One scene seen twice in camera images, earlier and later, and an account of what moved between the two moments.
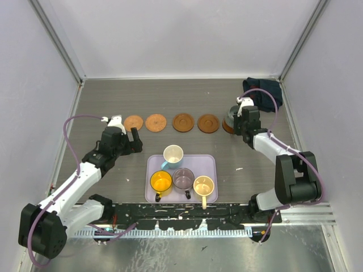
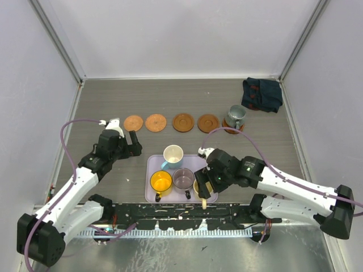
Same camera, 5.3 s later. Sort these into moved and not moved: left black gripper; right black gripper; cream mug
Moved: right black gripper
Not moved: cream mug; left black gripper
